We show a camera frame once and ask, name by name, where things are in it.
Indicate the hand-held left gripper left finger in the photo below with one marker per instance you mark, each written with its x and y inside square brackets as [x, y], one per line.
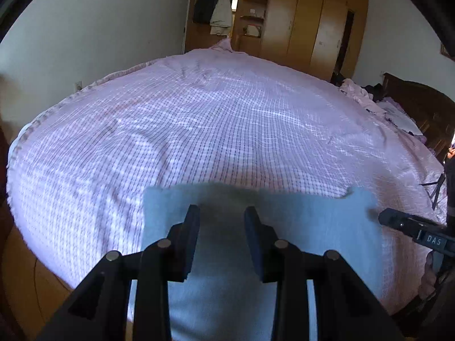
[192, 241]

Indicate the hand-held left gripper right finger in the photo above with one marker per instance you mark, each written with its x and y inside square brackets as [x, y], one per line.
[253, 245]

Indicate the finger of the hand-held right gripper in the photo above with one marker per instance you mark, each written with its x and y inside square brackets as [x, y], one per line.
[394, 219]

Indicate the light blue pants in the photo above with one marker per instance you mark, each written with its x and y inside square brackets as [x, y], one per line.
[302, 227]

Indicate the small black stand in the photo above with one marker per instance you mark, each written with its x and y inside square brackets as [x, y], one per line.
[436, 193]

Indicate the white paper sheet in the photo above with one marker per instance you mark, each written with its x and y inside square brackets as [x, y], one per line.
[403, 120]

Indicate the bed with pink checked bedspread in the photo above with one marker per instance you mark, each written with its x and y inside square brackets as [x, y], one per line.
[213, 131]

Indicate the dark wooden headboard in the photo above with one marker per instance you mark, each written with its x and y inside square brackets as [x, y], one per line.
[423, 103]

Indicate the crumpled pink cloth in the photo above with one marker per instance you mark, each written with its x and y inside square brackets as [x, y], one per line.
[355, 92]

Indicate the white bag on shelf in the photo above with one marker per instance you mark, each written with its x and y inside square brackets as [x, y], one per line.
[252, 30]

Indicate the wooden wardrobe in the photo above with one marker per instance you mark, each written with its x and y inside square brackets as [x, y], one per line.
[302, 25]

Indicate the beige hanging coat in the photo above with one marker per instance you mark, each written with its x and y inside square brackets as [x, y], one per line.
[221, 7]

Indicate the dark hanging jacket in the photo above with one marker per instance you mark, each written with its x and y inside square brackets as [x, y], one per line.
[204, 3]

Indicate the white wall socket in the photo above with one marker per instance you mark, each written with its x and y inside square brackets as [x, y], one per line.
[78, 86]

